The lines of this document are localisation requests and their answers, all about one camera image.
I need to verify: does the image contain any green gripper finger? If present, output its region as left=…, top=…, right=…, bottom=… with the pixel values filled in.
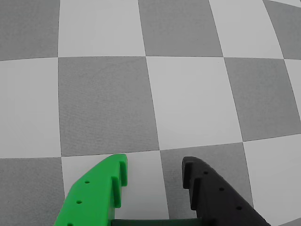
left=53, top=153, right=129, bottom=226

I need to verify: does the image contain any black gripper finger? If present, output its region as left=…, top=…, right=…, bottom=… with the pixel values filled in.
left=181, top=156, right=271, bottom=226

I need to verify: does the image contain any grey checkerboard mat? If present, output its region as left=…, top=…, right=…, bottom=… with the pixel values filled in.
left=0, top=0, right=301, bottom=226

